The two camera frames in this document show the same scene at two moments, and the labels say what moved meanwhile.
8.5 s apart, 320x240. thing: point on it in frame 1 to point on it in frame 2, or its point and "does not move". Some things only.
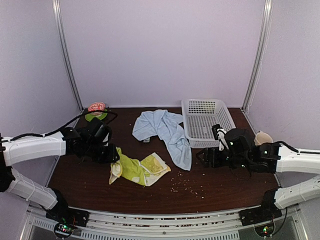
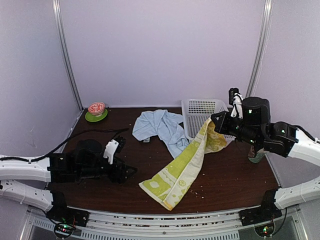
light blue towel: x=169 y=127 does not move
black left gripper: x=110 y=156 to x=121 y=178
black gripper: x=218 y=133 to x=235 y=99
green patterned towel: x=143 y=172 to x=170 y=182
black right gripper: x=208 y=152 to x=221 y=127
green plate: x=89 y=117 does not move
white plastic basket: x=199 y=116 does not move
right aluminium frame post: x=256 y=70 does not move
